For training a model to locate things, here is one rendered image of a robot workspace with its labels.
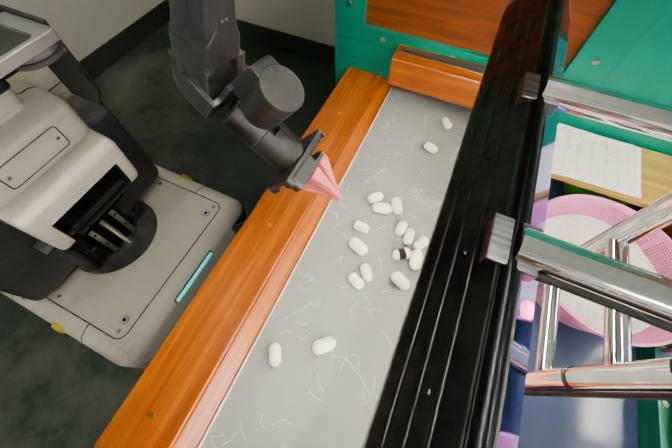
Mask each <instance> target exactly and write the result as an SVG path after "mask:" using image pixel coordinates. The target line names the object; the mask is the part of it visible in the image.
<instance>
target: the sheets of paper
mask: <svg viewBox="0 0 672 448"><path fill-rule="evenodd" d="M551 173H554V174H557V175H561V176H565V177H569V178H572V179H576V180H580V181H583V182H586V183H589V184H593V185H596V186H599V187H603V188H606V189H609V190H612V191H616V192H619V193H622V194H625V195H629V196H632V197H635V198H636V197H637V198H640V199H641V197H642V195H641V148H638V147H635V146H634V145H632V144H627V143H623V142H619V141H616V140H613V139H609V138H606V137H603V136H600V135H597V134H593V133H590V132H587V131H584V130H581V129H578V128H574V127H571V126H568V125H565V124H562V123H559V126H557V132H556V140H555V148H554V156H553V164H552V172H551Z"/></svg>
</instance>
